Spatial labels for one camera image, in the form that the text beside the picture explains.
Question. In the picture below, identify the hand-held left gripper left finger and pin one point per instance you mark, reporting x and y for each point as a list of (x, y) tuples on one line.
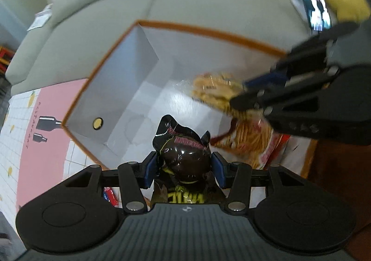
[(148, 170)]

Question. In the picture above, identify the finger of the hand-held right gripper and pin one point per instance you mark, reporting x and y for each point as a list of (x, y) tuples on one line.
[(269, 78), (289, 96)]

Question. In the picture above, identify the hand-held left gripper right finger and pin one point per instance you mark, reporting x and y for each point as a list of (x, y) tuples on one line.
[(218, 169)]

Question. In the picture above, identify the dark brown snack packet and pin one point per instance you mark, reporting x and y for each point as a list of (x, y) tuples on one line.
[(185, 159)]

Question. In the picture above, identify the fries snack packet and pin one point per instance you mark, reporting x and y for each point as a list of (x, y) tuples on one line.
[(249, 142)]

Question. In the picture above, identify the red snack packet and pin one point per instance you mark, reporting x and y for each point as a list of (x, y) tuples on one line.
[(110, 196)]

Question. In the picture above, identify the clear cracker packet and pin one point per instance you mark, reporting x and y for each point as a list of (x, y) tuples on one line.
[(208, 87)]

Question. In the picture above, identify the smartphone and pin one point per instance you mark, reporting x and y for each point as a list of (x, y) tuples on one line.
[(314, 3)]

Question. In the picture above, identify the grey-green sofa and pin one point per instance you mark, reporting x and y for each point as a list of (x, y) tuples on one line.
[(217, 3)]

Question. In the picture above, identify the pink printed tablecloth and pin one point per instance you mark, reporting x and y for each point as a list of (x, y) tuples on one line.
[(43, 145)]

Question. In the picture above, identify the white papers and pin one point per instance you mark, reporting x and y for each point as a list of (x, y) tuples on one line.
[(40, 17)]

